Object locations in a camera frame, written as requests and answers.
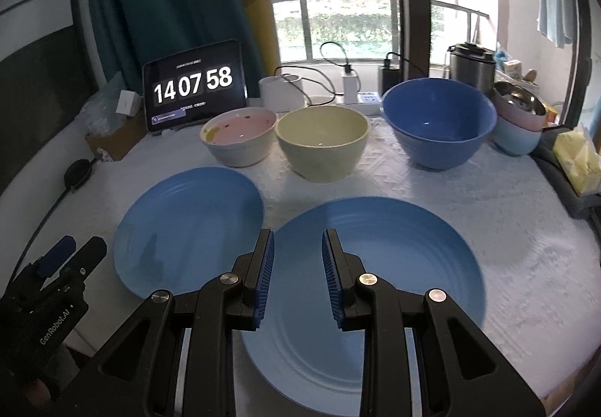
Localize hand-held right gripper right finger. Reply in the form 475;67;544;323
322;228;548;417

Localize yellow curtain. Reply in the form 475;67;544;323
232;0;282;76

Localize pale yellow bowl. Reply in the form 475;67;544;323
275;105;371;184

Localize black lamp cable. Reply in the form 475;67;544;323
276;41;352;108

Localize clear plastic bag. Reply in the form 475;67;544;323
81;72;142;136

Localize balcony railing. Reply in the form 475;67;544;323
270;0;490;67

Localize pink strawberry bowl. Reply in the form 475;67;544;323
200;107;278;168

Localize small pink bowl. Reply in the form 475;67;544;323
492;93;545;132

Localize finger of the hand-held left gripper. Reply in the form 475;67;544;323
54;236;108;294
29;236;77;278

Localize steel thermos with black lid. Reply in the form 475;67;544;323
446;43;497;92

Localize thin black cable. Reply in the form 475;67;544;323
0;182;72;291

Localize cardboard box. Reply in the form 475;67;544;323
85;110;149;163

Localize white desk lamp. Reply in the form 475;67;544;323
222;0;308;114

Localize tablet with clock display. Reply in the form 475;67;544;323
142;40;249;133

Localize white textured tablecloth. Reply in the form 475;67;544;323
0;110;601;403

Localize light blue plate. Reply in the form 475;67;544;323
113;166;264;300
239;196;486;403

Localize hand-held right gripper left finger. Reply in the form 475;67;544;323
44;228;275;417

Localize white power strip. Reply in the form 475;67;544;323
305;90;387;116

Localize black charger cable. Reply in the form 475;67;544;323
386;52;431;83

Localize small white box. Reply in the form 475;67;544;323
116;90;142;117

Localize small metal bowl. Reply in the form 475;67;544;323
492;81;548;118

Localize balcony clutter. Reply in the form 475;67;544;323
494;48;542;84

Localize stacked pastel bowls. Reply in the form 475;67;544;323
490;114;544;157

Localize yellow tissue pack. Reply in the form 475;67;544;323
551;125;601;195

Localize white charger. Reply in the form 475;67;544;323
341;71;360;105

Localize black round device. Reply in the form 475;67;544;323
63;158;95;189

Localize black charger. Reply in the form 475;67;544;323
379;64;400;97

